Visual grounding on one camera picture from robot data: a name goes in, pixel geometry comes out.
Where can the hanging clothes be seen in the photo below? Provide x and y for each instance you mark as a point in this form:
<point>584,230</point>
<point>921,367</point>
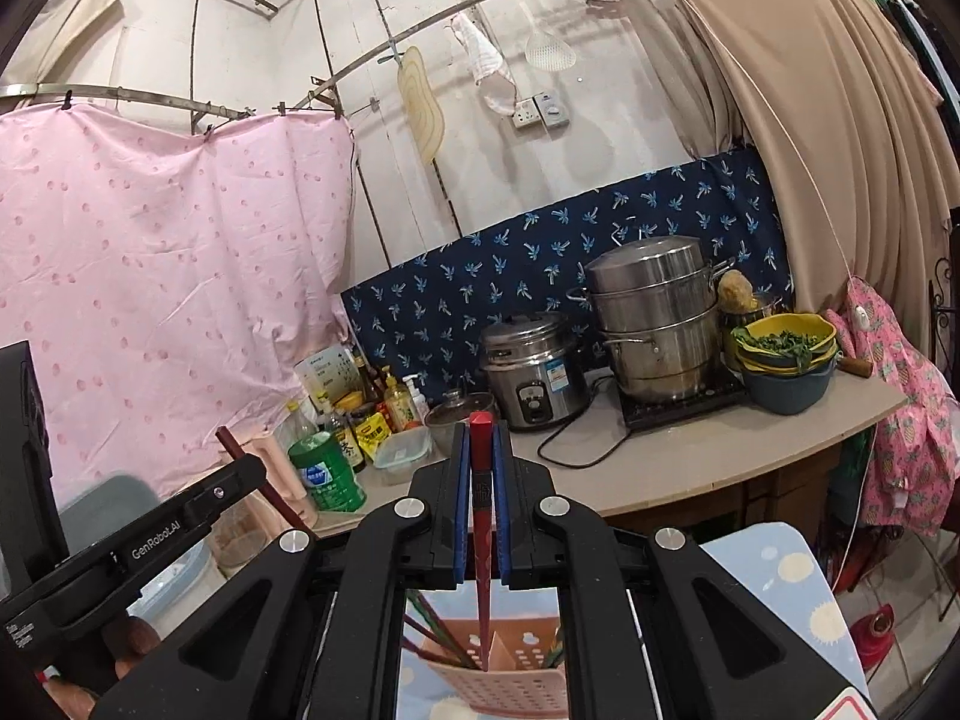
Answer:
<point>911,37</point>

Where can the white skimmer ladle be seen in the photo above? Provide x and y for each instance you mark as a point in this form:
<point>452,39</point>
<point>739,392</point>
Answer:
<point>550,52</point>

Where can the curved metal curtain rail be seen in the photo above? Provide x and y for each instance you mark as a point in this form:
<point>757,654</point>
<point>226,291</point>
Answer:
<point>450,13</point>

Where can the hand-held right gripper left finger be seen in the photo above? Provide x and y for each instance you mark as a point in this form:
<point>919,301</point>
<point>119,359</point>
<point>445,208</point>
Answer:
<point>459,510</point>

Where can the yellow oil bottle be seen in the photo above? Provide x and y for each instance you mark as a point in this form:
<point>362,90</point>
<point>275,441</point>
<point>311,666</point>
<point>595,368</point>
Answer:
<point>397,411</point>

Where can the blue space print tablecloth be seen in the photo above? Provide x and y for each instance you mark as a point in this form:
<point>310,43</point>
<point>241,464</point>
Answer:
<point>780,592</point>

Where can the black induction cooktop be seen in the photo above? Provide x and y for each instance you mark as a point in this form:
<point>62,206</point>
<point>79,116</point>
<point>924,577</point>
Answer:
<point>675,409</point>

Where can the straight metal curtain rail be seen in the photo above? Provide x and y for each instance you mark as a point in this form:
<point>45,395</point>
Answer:
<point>112,94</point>

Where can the pink pineapple print cloth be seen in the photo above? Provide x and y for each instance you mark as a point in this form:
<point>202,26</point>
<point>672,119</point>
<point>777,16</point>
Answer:
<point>900,427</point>

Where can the pink perforated chopstick holder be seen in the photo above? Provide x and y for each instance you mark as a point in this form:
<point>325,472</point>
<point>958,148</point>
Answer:
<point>517,682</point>

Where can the blue basin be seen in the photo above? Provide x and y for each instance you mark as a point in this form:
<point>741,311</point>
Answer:
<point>787,394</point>

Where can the white hanging cloth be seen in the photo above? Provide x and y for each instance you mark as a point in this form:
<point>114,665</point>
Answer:
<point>484,60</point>

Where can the black iron rack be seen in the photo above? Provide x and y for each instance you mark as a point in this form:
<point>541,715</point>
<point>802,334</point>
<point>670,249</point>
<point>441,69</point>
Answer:
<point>945,315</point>

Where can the dark red chopstick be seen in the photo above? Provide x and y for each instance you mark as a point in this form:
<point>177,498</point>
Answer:
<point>431,641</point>
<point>285,506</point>

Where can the pink dotted curtain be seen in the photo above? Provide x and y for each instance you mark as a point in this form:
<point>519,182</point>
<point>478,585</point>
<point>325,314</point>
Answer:
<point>187,277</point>

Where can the brown chopstick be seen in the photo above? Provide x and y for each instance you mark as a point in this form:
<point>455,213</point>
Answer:
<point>418,649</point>

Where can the yellow loofah sponge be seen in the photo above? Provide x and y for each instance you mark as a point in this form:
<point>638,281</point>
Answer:
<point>739,292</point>

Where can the steel rice cooker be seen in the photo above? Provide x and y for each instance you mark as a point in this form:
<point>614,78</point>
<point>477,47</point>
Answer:
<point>532,367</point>

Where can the stacked steel steamer pot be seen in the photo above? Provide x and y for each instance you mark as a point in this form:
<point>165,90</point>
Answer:
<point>652,330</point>

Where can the wall socket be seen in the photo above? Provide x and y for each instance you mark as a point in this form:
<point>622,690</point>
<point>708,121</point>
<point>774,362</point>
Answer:
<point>540,112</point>

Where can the wooden counter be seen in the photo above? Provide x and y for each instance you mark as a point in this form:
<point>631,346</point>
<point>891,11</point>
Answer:
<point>675,457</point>

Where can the navy palm print cloth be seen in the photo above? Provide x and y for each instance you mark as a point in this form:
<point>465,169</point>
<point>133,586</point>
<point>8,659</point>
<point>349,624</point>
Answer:
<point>487,262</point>

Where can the white canister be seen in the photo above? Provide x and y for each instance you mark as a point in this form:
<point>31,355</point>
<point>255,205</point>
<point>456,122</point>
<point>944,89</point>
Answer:
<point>330,375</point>

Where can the beige hanging cutting board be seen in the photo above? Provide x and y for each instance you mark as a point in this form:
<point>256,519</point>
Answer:
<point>424,112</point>

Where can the clear food container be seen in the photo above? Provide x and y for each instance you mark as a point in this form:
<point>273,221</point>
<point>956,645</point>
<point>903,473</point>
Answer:
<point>401,454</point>

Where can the yellow bowl with greens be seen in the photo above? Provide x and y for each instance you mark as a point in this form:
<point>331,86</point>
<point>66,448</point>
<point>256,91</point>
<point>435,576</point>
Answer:
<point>817,330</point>

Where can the small steel pot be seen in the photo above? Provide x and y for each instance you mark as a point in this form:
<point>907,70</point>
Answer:
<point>450,416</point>

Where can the green canister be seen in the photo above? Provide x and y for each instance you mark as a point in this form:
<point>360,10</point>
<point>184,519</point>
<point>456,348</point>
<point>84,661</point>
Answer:
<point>326,476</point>

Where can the cream curtain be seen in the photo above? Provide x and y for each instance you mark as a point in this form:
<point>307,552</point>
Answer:
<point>75,22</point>

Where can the yellow packet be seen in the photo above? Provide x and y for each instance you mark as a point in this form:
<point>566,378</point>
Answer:
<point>373,436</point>

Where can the red plastic object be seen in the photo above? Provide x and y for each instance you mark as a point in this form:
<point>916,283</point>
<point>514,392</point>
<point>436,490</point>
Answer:
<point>877,637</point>

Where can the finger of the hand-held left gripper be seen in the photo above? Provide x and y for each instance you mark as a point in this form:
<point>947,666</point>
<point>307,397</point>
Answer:
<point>225,487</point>

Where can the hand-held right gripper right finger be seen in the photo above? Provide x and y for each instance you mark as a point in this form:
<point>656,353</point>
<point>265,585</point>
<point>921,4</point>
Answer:
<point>501,510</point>

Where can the person's left hand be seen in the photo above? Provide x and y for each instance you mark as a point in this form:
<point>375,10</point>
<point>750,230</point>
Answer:
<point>131,637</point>

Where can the green chopstick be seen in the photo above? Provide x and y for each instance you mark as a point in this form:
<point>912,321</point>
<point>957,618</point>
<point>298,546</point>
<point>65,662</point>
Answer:
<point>553,645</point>
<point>439,622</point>

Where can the dark sauce bottle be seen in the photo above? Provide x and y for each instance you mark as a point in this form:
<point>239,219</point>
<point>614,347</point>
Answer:
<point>367,390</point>
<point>349,450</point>

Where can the clear plastic bottle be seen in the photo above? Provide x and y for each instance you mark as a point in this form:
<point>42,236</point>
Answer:
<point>296,427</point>

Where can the white pump bottle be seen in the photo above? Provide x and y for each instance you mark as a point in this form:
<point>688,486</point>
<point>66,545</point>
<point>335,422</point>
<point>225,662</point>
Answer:
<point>415,390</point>

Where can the beige curtain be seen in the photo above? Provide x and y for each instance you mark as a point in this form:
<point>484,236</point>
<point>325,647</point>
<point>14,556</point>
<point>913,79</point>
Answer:
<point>825,127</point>

